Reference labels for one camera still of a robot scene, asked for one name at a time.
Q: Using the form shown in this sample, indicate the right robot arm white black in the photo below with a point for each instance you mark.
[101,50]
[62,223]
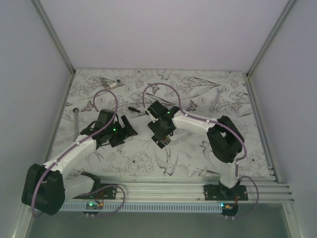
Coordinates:
[224,138]

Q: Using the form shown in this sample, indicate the controller board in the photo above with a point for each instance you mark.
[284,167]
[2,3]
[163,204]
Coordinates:
[229,210]
[92,209]

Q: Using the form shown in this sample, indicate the right controller board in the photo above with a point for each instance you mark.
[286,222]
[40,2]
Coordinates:
[229,210]

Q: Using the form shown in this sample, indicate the metal bracket tool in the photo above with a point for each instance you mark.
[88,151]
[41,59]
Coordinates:
[104,83]

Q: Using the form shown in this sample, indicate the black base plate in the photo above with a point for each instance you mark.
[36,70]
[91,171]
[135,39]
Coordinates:
[219,192]
[108,193]

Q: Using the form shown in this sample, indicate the black fuse box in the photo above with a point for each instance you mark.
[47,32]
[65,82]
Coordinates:
[161,143]

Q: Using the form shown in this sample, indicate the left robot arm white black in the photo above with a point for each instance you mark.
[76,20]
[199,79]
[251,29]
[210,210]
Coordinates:
[47,188]

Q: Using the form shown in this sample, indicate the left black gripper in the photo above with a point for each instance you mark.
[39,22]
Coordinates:
[125,133]

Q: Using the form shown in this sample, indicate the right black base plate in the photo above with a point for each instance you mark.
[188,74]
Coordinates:
[219,192]

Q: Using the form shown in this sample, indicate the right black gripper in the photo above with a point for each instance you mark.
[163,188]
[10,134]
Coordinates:
[152,126]

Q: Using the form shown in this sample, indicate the left controller board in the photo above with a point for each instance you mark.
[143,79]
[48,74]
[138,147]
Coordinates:
[92,209]

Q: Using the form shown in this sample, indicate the silver ratchet wrench left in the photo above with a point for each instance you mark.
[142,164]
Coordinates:
[76,122]

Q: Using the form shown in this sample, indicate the white slotted cable duct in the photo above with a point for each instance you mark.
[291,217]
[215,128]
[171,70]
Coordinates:
[148,207]

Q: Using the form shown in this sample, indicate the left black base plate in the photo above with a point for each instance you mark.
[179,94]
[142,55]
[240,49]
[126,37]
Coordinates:
[108,193]

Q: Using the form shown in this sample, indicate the aluminium rail frame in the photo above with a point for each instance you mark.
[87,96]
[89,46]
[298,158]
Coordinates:
[276,210]

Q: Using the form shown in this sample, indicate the silver open-end wrench right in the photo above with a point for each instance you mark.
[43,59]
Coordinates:
[219,90]

